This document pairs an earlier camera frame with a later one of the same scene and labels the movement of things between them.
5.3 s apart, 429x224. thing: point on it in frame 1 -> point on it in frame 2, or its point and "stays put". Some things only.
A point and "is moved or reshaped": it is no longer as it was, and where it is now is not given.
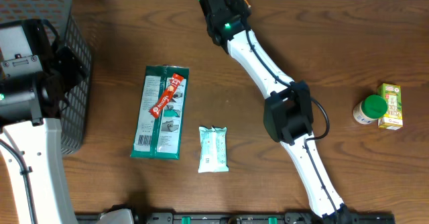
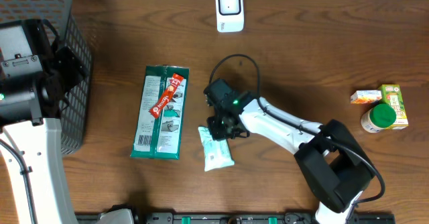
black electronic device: x=240 y=218 stays put
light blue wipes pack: x=213 y=153 is moved or reshaped
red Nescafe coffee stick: x=156 y=109 stays put
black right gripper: x=238 y=1 -> x=217 y=132
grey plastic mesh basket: x=51 y=2 stays put
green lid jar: x=371 y=108 -> x=379 y=117
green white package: x=170 y=124 stays put
